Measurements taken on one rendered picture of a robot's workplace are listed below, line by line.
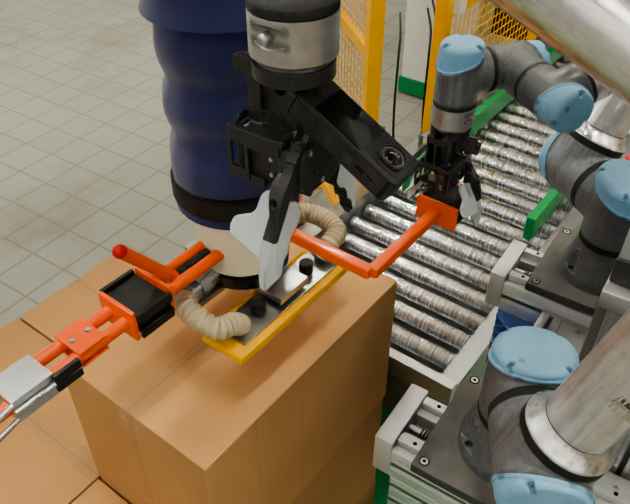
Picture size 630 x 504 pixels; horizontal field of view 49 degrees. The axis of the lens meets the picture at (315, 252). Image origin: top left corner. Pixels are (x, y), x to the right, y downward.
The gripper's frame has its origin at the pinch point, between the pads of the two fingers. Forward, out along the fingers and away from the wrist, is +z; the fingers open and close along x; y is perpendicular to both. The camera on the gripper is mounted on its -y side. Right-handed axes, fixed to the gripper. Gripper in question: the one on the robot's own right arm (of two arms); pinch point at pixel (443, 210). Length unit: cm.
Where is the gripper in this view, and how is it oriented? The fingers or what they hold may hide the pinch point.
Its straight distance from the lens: 137.9
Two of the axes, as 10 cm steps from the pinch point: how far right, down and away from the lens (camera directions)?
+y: -6.1, 5.1, -6.1
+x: 7.9, 3.9, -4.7
